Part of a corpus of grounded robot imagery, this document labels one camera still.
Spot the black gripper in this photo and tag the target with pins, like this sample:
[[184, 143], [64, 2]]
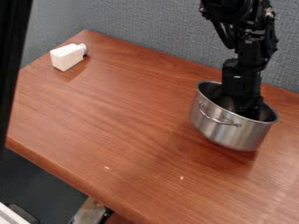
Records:
[[240, 86]]

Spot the shiny metal pot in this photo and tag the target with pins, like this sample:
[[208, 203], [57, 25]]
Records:
[[221, 126]]

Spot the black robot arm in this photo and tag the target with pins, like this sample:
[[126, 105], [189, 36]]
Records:
[[244, 23]]

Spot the white plastic bottle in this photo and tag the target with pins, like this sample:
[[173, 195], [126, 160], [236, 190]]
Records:
[[66, 56]]

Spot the black vertical bar at left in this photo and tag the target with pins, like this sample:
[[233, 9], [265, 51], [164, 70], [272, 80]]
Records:
[[14, 13]]

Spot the white box at corner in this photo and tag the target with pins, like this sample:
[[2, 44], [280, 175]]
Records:
[[8, 217]]

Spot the table leg frame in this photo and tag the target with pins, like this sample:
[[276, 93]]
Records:
[[92, 213]]

